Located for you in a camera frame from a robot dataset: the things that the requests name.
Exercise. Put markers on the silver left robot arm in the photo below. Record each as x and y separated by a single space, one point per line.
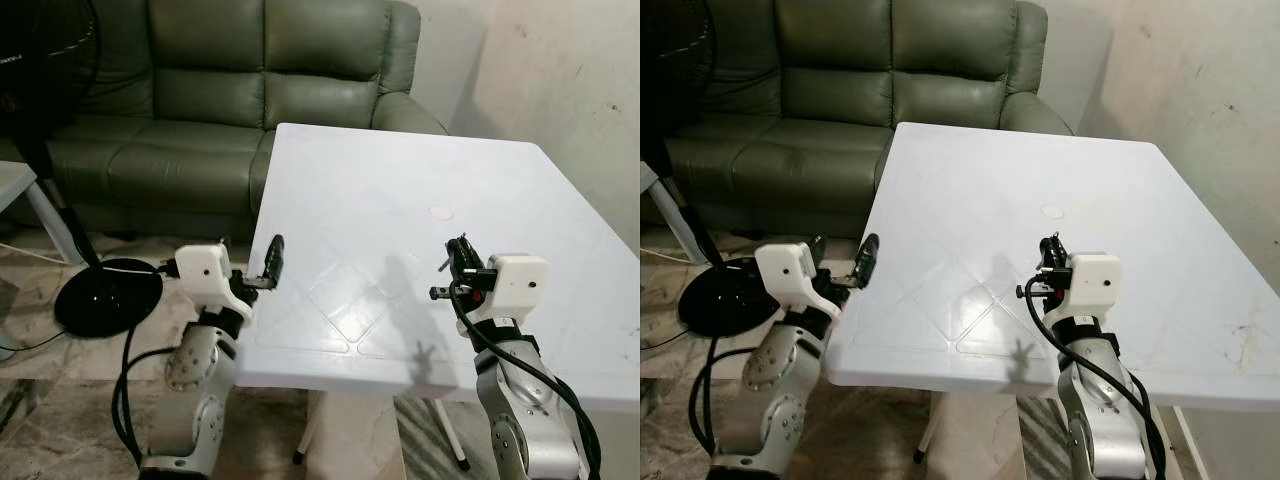
770 410
195 400

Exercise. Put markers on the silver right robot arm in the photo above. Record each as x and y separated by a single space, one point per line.
520 400
1095 410

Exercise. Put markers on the round white table cap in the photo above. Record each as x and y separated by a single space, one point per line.
440 213
1052 212

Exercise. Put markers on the white plastic table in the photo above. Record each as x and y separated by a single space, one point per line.
400 180
1020 170

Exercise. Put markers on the black standing fan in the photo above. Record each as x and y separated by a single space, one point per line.
725 305
105 300

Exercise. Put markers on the green leather sofa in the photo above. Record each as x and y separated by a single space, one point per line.
200 100
830 100

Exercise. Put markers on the white side table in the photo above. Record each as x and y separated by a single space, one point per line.
10 185
675 215

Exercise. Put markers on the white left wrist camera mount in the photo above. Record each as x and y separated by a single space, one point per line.
205 268
785 268

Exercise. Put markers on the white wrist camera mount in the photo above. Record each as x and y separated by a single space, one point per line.
520 280
205 268
785 268
1092 280

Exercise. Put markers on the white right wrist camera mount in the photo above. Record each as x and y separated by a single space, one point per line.
520 280
1092 280

